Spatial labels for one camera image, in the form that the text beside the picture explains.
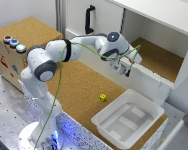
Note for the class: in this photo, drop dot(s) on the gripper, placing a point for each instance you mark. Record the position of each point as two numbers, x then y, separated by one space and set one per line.
118 67

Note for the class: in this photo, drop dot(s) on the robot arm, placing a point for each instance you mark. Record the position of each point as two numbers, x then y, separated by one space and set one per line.
40 63

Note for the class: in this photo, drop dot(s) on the white cabinet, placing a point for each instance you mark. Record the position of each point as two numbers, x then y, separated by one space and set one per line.
160 15

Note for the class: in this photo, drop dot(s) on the yellow block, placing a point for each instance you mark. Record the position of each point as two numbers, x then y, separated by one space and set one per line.
102 97

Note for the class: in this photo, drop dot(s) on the white sliding door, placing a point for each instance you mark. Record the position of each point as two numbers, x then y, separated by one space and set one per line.
105 18

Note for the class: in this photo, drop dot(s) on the white plastic box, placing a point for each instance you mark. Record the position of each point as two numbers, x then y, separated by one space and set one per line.
127 120

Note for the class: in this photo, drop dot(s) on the green button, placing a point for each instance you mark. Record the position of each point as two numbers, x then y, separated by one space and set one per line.
20 48

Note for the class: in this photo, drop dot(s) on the blue button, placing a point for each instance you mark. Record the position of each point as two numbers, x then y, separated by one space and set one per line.
14 42

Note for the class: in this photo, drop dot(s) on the red button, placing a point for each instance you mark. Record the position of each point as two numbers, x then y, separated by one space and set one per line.
7 39

